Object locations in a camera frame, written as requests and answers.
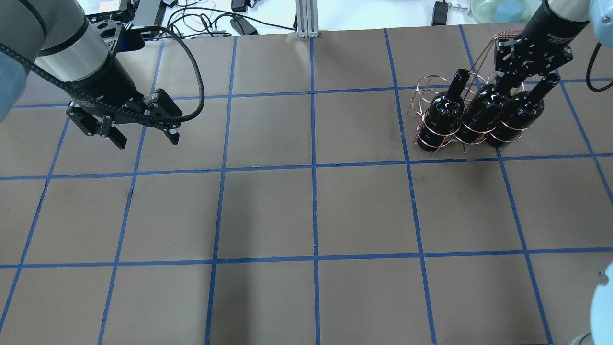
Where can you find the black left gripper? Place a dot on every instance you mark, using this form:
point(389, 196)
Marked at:
point(106, 89)

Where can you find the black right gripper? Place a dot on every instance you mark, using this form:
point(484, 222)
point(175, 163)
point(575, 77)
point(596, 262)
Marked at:
point(555, 26)

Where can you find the dark wine bottle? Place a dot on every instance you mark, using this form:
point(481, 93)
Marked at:
point(483, 112)
point(442, 118)

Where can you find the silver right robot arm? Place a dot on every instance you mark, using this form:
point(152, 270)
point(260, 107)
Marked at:
point(600, 16)

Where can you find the dark wine bottle in basket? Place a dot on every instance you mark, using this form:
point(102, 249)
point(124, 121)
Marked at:
point(442, 118)

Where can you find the blue sponge block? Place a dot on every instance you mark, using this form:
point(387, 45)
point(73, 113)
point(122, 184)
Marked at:
point(509, 11)

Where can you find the green glass plate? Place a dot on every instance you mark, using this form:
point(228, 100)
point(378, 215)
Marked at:
point(482, 10)

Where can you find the black power adapter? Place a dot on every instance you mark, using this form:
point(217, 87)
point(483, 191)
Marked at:
point(439, 13)

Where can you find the copper wire wine basket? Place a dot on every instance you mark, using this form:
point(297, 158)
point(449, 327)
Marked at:
point(423, 96)

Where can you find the aluminium frame post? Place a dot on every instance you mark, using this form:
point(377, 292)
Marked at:
point(307, 18)

